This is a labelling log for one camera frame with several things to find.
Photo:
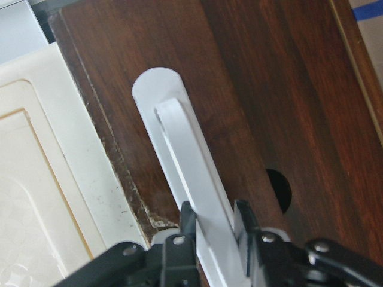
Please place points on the dark brown wooden drawer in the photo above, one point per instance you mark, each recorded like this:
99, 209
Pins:
284, 92

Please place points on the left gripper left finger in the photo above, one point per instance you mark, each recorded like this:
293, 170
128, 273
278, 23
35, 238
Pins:
170, 263

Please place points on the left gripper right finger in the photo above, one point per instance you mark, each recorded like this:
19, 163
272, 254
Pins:
269, 258

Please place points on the white drawer handle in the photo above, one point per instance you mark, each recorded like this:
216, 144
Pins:
190, 171

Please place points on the cream plastic storage box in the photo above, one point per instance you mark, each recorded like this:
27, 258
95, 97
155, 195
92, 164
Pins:
61, 201

